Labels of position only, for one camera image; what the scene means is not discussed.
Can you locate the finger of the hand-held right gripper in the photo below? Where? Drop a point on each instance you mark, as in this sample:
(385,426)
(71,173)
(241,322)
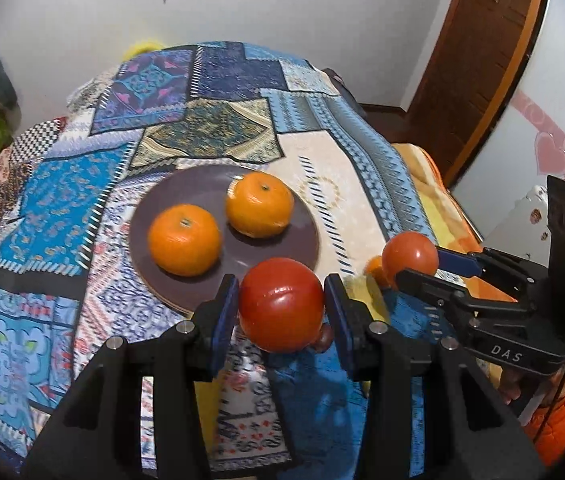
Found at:
(455,262)
(432,285)

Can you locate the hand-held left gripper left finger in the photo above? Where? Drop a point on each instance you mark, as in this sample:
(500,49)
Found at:
(224,320)

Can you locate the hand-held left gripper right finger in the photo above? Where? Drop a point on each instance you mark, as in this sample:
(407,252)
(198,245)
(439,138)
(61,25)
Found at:
(337,321)

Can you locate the small red tomato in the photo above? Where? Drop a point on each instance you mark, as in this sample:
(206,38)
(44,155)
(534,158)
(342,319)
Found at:
(410,255)

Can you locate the large red tomato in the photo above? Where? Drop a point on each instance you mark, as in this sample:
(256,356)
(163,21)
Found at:
(280,305)

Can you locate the person's right forearm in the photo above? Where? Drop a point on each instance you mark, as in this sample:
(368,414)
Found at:
(560,417)

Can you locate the person's right hand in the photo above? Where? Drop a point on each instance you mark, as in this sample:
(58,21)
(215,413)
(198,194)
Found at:
(511,385)

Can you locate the small dark red fruit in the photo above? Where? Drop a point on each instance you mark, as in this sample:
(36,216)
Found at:
(323,339)

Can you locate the small orange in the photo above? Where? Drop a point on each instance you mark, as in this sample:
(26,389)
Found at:
(375,272)

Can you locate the white printed appliance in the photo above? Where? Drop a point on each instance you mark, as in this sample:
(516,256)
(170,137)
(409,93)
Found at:
(517,225)

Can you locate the orange yellow blanket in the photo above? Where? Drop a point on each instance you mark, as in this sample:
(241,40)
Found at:
(437,190)

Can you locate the brown round plate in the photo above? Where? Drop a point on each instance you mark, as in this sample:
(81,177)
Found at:
(262,255)

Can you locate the wooden door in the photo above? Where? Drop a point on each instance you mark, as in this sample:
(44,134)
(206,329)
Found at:
(477,60)

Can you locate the patchwork patterned tablecloth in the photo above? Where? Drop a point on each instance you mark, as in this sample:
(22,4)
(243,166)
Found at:
(202,110)

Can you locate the yellow object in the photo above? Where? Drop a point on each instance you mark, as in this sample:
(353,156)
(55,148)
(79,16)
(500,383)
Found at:
(141,47)

